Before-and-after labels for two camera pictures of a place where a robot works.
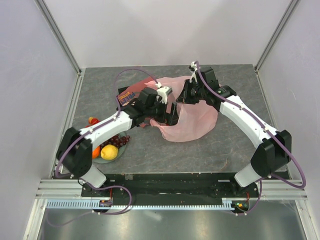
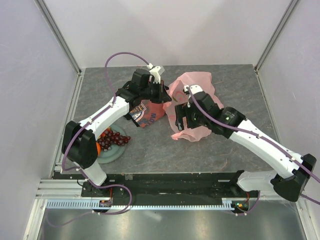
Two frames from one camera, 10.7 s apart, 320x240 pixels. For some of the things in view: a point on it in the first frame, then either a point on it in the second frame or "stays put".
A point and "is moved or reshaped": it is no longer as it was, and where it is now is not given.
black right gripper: x=184 y=97 to x=182 y=110
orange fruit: x=96 y=152 stays put
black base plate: x=126 y=189 stays put
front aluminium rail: x=49 y=188 stays put
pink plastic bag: x=196 y=118 is moved or reshaped
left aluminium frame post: x=56 y=32 stays put
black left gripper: x=172 y=119 to x=164 y=97
